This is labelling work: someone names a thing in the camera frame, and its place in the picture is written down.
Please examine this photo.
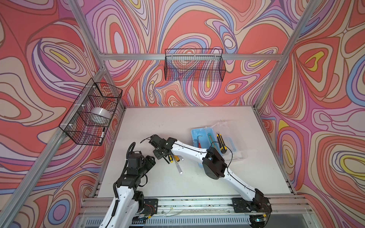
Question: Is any clear handled screwdriver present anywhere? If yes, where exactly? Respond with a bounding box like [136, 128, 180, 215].
[175, 162, 183, 174]

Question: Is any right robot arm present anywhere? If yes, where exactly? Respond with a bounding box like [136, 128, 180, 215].
[149, 135, 272, 213]

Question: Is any black wire basket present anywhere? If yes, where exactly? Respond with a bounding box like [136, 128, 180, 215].
[59, 79, 123, 146]
[164, 47, 226, 82]

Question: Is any yellow black utility knife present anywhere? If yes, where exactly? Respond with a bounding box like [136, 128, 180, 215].
[217, 133, 227, 154]

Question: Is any teal utility knife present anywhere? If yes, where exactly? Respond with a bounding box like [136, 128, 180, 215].
[207, 133, 214, 146]

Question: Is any blue plastic tool box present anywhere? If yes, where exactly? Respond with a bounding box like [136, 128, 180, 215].
[191, 127, 221, 153]

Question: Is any back black wire basket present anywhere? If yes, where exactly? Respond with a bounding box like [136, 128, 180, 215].
[164, 47, 226, 82]

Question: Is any red sleeved hex key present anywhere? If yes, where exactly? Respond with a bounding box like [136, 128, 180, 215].
[194, 135, 202, 148]

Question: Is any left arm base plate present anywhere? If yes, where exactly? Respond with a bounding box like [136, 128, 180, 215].
[136, 198, 159, 218]

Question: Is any clear tool box lid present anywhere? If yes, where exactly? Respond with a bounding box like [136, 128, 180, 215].
[212, 121, 248, 162]

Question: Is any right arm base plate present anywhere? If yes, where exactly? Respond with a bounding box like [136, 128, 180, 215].
[230, 197, 272, 214]

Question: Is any left black wire basket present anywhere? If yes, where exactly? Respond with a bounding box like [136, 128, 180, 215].
[59, 79, 123, 146]

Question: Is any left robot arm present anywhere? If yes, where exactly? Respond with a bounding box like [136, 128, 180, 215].
[99, 152, 156, 228]

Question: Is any silver tape roll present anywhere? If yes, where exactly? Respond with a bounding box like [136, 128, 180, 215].
[89, 107, 111, 125]

